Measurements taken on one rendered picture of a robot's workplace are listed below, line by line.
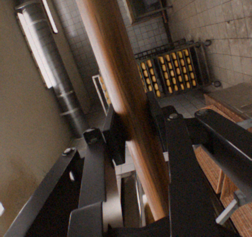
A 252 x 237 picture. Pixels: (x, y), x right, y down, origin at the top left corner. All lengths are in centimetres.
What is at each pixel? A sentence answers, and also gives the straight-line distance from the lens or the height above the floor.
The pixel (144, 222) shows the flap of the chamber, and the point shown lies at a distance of 141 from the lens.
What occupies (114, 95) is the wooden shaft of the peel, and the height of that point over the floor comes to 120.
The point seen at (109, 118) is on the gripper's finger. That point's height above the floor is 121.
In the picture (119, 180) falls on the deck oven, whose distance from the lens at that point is 205.
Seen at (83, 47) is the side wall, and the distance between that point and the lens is 523.
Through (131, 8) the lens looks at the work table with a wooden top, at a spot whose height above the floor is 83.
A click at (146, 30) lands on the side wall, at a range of 516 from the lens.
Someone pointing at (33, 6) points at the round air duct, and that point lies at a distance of 339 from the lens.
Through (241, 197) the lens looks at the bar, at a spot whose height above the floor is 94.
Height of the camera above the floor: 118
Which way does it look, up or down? 5 degrees up
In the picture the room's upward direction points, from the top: 107 degrees counter-clockwise
